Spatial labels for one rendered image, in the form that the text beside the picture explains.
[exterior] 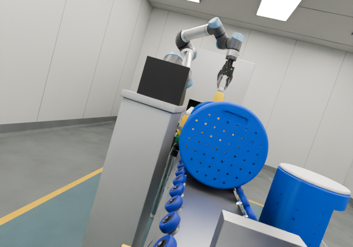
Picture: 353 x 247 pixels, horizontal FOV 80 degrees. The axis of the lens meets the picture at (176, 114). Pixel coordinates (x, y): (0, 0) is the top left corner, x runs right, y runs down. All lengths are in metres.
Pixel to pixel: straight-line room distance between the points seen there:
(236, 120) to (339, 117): 5.86
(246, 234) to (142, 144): 0.95
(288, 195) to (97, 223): 1.03
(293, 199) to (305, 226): 0.10
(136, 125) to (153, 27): 5.52
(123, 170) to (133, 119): 0.29
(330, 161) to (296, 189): 5.53
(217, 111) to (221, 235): 0.45
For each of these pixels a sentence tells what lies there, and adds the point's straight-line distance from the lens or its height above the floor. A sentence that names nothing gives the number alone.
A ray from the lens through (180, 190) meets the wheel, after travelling 0.58.
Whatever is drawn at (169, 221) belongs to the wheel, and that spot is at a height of 0.97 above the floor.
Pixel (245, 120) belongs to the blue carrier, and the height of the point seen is 1.19.
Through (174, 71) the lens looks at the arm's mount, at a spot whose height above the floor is 1.32.
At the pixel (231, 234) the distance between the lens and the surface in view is 0.29.
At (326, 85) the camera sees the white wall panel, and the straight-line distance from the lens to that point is 6.39.
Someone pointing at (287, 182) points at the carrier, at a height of 0.99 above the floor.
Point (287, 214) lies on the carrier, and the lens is 1.07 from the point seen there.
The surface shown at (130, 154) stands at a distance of 1.22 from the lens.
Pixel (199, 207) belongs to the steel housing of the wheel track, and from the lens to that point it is 0.64.
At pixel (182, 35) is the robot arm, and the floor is 1.65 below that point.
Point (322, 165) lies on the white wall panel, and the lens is 6.50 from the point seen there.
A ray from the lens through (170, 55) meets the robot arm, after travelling 1.38.
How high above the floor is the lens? 1.20
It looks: 5 degrees down
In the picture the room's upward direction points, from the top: 17 degrees clockwise
